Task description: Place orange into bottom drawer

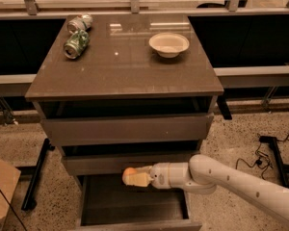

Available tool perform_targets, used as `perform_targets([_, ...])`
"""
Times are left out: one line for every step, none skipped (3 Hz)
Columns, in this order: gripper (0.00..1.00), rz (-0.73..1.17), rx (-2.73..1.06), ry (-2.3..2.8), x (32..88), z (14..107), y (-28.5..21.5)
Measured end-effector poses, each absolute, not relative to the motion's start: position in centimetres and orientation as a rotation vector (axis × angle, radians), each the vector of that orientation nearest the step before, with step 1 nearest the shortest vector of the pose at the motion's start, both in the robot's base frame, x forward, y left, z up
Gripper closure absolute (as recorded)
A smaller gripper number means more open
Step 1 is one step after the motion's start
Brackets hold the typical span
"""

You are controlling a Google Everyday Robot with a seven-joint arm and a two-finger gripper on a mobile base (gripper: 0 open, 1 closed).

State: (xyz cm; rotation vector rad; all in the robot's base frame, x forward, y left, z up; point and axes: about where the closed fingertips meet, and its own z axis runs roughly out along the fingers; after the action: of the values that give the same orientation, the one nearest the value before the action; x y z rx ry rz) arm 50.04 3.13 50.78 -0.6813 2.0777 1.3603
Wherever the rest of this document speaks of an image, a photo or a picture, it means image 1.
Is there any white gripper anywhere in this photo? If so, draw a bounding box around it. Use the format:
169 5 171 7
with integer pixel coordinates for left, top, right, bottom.
123 163 191 189

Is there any orange fruit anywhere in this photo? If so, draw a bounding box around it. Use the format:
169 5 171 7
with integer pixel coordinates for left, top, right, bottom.
122 167 137 184

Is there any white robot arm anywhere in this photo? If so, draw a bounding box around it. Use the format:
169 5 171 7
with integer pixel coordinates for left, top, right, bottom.
122 154 289 228

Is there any open bottom drawer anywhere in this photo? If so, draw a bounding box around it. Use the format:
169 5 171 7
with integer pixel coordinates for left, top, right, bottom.
75 174 202 231

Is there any top drawer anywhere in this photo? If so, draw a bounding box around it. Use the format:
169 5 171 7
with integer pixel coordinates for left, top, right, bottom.
41 114 213 146

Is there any middle drawer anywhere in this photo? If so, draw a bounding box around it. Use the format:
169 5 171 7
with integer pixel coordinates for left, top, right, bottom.
62 151 196 176

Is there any dark brown drawer cabinet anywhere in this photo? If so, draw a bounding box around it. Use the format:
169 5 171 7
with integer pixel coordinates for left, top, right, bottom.
24 13 224 231

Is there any black left table leg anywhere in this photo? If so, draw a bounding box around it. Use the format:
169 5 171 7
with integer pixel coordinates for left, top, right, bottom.
21 139 54 211

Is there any black table leg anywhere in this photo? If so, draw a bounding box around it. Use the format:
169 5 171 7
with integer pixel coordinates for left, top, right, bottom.
21 139 54 211
259 136 289 189

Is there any white paper bowl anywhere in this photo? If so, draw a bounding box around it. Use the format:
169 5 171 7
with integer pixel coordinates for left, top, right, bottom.
148 33 190 58

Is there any black right table leg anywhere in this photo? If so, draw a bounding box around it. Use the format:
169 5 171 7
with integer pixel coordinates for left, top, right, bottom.
259 136 289 189

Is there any cardboard box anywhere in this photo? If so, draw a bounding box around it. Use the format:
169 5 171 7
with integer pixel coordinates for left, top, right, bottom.
0 159 20 231

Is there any green crushed soda can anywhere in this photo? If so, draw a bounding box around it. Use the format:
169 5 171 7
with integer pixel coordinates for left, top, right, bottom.
64 30 90 59

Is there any black cable on floor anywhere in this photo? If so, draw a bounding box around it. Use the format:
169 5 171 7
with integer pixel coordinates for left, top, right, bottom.
235 130 289 192

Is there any thin black cable left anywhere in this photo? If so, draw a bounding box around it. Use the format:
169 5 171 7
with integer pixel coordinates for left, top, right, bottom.
0 175 29 231

